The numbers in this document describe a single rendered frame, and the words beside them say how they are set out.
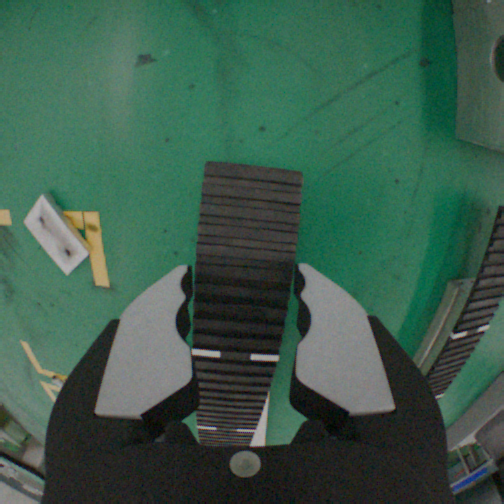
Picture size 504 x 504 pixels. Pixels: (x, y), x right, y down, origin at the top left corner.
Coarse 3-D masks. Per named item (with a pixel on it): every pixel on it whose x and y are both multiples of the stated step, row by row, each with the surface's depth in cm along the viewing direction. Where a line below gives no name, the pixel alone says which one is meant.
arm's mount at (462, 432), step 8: (496, 384) 28; (488, 392) 29; (496, 392) 27; (480, 400) 30; (488, 400) 28; (496, 400) 27; (472, 408) 32; (480, 408) 30; (488, 408) 28; (496, 408) 26; (464, 416) 33; (472, 416) 31; (480, 416) 29; (488, 416) 27; (456, 424) 34; (464, 424) 32; (472, 424) 30; (480, 424) 28; (448, 432) 35; (456, 432) 33; (464, 432) 31; (472, 432) 29; (448, 440) 34; (456, 440) 32; (464, 440) 31; (472, 440) 33; (448, 448) 33; (456, 448) 33
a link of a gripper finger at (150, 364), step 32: (160, 288) 10; (192, 288) 12; (128, 320) 8; (160, 320) 8; (128, 352) 7; (160, 352) 7; (128, 384) 6; (160, 384) 6; (192, 384) 6; (128, 416) 5; (160, 416) 6
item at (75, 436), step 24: (96, 360) 7; (72, 384) 6; (96, 384) 6; (72, 408) 5; (48, 432) 4; (72, 432) 4; (96, 432) 4; (120, 432) 5; (144, 432) 5; (48, 456) 4; (72, 456) 4; (96, 456) 4; (48, 480) 3; (72, 480) 3
